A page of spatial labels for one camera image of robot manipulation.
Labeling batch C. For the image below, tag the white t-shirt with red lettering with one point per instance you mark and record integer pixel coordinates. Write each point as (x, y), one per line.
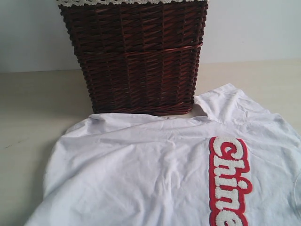
(234, 164)

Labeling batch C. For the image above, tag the dark brown wicker basket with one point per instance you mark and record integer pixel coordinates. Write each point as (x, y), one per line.
(138, 58)

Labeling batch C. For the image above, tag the grey fabric liner lace trim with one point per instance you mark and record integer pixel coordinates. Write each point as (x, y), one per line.
(69, 3)

